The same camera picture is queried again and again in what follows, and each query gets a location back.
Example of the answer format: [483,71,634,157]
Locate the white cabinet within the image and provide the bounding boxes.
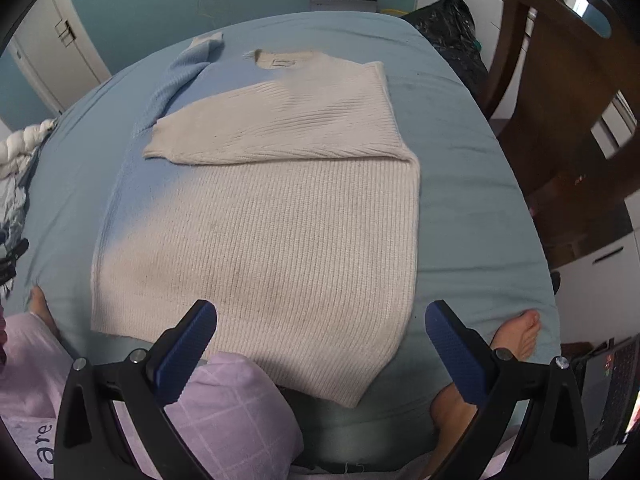
[549,195,640,347]

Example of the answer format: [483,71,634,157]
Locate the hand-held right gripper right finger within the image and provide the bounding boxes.
[424,300,590,480]

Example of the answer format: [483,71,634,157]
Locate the cream knit sweater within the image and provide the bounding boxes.
[90,32,422,408]

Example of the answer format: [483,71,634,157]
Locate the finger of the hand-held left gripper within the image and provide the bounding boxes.
[0,238,30,282]

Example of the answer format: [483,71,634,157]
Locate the white chunky knit blanket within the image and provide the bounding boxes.
[0,117,57,181]

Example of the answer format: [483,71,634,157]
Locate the white door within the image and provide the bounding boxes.
[9,0,112,114]

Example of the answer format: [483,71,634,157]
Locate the black laptop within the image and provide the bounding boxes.
[570,334,640,457]

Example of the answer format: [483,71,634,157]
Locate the light blue bed sheet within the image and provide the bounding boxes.
[0,10,562,463]

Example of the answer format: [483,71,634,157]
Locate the black plastic bag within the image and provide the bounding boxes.
[400,0,489,111]

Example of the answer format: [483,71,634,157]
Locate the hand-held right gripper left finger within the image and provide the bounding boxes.
[54,300,218,480]

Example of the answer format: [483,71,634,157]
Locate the grey patterned cloth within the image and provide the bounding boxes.
[0,172,32,246]

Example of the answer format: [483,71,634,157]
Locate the dark wooden chair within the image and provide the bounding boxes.
[479,0,640,271]

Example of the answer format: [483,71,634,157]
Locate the pink checked pajama pants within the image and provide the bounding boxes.
[0,312,306,480]

